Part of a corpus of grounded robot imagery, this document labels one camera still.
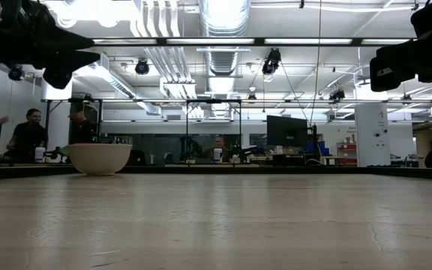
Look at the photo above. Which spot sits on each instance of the black ceiling spotlight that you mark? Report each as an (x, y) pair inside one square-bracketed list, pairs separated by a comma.
[(142, 67), (336, 95), (15, 74)]

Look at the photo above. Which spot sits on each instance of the silver ceiling air duct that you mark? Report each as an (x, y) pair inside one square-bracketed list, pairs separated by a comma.
[(223, 22)]

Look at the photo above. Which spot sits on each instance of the white wipes canister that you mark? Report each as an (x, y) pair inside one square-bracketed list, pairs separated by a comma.
[(218, 155), (40, 154)]

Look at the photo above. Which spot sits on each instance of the white pillar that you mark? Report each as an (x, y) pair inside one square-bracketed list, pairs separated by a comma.
[(371, 135)]

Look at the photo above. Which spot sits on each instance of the blue storage bins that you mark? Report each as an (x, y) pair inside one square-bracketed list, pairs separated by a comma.
[(319, 148)]

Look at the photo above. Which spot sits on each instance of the black table edge rail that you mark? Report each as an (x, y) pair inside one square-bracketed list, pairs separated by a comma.
[(313, 172)]

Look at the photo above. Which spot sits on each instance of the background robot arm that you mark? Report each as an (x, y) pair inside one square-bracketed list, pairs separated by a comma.
[(56, 153)]

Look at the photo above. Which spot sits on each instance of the black background station frame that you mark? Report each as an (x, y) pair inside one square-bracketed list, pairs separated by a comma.
[(213, 101), (47, 123)]

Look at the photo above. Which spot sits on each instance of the beige bowl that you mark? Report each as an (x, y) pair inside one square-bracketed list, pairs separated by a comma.
[(99, 159)]

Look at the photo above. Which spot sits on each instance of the large black monitor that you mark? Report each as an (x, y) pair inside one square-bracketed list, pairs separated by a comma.
[(287, 131)]

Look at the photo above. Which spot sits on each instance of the black overhead frame bar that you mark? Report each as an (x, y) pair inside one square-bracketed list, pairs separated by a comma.
[(238, 41)]

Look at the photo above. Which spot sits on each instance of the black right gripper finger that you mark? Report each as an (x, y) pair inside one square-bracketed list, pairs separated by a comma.
[(398, 48), (392, 77)]

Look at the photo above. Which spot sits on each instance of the red storage shelf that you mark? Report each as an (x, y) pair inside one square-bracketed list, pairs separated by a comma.
[(347, 153)]

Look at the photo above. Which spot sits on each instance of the wooden cabinet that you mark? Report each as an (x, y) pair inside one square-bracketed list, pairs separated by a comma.
[(424, 146)]

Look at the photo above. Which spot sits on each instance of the black overhead camera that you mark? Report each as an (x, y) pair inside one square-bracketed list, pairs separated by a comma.
[(271, 62)]

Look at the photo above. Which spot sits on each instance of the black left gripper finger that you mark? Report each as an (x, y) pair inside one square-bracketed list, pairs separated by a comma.
[(69, 42), (62, 65)]

